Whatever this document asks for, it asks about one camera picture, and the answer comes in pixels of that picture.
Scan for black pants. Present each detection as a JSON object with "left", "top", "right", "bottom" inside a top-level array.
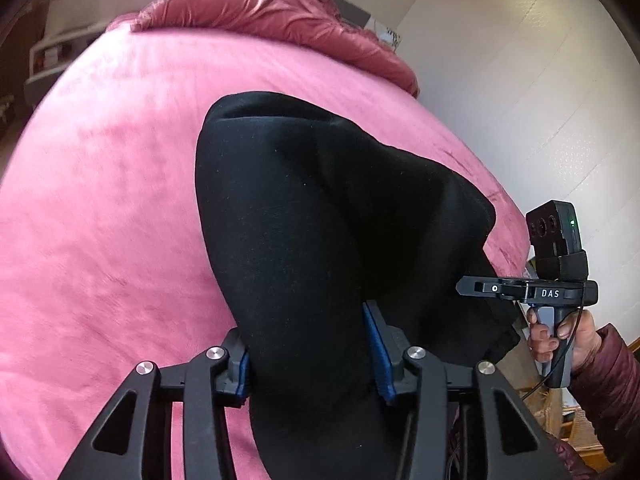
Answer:
[{"left": 195, "top": 92, "right": 518, "bottom": 479}]

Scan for black camera box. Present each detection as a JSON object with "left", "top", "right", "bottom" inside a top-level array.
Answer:
[{"left": 526, "top": 200, "right": 589, "bottom": 282}]

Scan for red quilted duvet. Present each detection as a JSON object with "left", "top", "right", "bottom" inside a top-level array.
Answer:
[{"left": 131, "top": 0, "right": 420, "bottom": 98}]

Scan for person's right hand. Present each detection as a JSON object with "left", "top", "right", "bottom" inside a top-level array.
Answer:
[{"left": 526, "top": 309, "right": 602, "bottom": 372}]

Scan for maroon jacket right sleeve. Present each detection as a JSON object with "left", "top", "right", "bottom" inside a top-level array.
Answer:
[{"left": 550, "top": 324, "right": 639, "bottom": 479}]

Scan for pink bed sheet mattress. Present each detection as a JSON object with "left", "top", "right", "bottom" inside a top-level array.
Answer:
[{"left": 1, "top": 16, "right": 528, "bottom": 479}]

